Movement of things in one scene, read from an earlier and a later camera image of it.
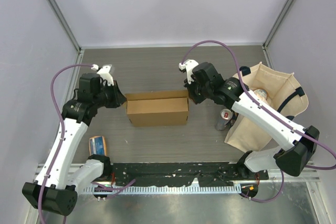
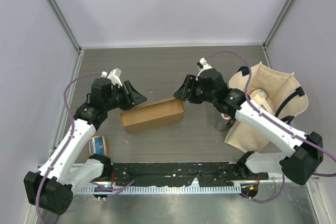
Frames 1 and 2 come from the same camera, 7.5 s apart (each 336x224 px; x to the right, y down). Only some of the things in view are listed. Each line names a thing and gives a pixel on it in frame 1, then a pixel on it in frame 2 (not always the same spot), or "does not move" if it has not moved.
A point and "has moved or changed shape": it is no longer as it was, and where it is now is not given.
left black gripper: (118, 98) → (133, 98)
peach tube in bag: (263, 95) does not move
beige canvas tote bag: (280, 89) does not move
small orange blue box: (97, 146) does not move
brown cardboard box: (158, 108) has moved or changed shape
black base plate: (165, 174) does not move
